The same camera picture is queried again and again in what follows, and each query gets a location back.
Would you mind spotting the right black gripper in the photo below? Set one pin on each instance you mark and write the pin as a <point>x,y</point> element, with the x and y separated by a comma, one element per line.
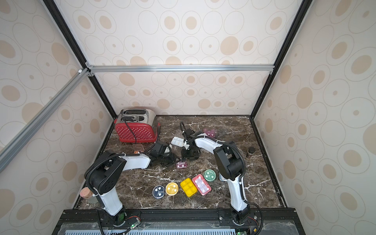
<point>189,151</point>

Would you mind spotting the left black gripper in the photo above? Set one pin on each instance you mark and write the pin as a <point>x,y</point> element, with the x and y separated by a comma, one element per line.
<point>172,159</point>

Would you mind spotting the magenta pillbox clear lid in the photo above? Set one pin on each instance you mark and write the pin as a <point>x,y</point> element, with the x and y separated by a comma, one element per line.
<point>181,165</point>

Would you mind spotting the green round pillbox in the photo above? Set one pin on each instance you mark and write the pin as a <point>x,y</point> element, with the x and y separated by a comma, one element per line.
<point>209,175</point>

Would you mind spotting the yellow lidded rectangular pillbox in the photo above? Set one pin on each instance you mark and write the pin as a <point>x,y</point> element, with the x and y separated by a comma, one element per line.
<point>188,187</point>

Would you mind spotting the red rectangular pillbox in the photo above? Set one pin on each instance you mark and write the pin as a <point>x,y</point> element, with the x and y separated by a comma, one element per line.
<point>201,184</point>

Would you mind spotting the yellow round pillbox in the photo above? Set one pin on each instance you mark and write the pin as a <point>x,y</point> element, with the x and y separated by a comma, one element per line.
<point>171,188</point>

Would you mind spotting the dark blue round pillbox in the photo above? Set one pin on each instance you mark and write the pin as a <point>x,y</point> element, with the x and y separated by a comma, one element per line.
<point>158,192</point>

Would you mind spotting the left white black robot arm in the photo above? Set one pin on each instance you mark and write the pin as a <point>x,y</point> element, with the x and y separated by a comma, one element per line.
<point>102,176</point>

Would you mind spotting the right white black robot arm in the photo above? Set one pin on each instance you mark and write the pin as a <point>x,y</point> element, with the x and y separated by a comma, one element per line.
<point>229,162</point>

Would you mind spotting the white pillbox rear clear lid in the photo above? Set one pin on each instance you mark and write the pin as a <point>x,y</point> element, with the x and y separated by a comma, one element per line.
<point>176,141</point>

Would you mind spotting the orange square pillbox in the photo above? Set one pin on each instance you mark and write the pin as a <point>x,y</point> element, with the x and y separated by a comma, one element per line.
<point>138,148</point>

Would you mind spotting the red and silver toaster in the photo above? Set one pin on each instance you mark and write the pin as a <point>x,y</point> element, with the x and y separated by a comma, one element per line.
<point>135,126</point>

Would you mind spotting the small dark brown bottle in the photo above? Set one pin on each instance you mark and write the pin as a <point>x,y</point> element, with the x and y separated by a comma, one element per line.
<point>250,152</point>

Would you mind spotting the pink capped clear bottle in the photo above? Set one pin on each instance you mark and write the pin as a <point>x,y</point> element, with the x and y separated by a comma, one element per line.
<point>88,195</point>

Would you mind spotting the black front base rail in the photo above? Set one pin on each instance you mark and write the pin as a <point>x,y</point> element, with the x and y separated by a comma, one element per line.
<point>180,222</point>

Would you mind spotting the rear aluminium frame rail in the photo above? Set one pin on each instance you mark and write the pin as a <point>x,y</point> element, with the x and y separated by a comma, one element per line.
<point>94,69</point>

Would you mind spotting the aluminium frame rail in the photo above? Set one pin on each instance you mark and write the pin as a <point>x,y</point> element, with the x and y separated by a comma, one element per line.
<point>24,136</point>
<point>94,69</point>

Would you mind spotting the left aluminium frame rail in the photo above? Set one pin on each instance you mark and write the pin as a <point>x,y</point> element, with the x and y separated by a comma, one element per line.
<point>24,136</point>

